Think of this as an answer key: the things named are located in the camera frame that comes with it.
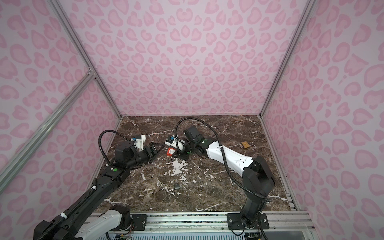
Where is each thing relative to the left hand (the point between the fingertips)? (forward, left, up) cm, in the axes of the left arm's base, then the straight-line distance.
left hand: (163, 146), depth 75 cm
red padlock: (0, -3, -5) cm, 5 cm away
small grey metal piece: (-12, -5, -22) cm, 26 cm away
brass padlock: (+14, -50, -22) cm, 56 cm away
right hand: (+1, -5, -5) cm, 7 cm away
